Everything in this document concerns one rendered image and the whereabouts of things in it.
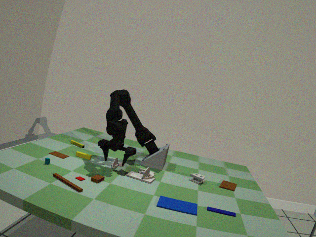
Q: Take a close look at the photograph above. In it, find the dark blue flat bar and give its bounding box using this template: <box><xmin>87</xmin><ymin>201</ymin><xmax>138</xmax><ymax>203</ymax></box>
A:
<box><xmin>207</xmin><ymin>206</ymin><xmax>236</xmax><ymax>217</ymax></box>

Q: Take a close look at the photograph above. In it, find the brown block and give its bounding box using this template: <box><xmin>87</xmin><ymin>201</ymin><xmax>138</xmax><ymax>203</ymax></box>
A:
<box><xmin>91</xmin><ymin>174</ymin><xmax>105</xmax><ymax>183</ymax></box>

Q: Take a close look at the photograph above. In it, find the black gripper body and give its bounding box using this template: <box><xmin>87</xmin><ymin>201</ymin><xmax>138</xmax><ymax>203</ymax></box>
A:
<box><xmin>98</xmin><ymin>134</ymin><xmax>136</xmax><ymax>156</ymax></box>

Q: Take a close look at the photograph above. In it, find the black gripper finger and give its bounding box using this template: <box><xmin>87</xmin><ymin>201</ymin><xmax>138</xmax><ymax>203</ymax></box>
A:
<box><xmin>100</xmin><ymin>147</ymin><xmax>109</xmax><ymax>161</ymax></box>
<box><xmin>122</xmin><ymin>154</ymin><xmax>130</xmax><ymax>166</ymax></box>

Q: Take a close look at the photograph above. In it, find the blue flat rectangular plate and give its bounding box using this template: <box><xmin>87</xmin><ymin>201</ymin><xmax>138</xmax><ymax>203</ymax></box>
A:
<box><xmin>157</xmin><ymin>196</ymin><xmax>198</xmax><ymax>215</ymax></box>

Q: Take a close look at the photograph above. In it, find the brown long bar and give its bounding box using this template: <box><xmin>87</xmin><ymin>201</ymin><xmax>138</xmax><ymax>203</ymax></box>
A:
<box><xmin>53</xmin><ymin>173</ymin><xmax>83</xmax><ymax>192</ymax></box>

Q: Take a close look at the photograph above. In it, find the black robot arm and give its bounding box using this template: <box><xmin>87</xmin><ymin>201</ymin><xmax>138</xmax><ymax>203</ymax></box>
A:
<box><xmin>106</xmin><ymin>89</ymin><xmax>159</xmax><ymax>155</ymax></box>

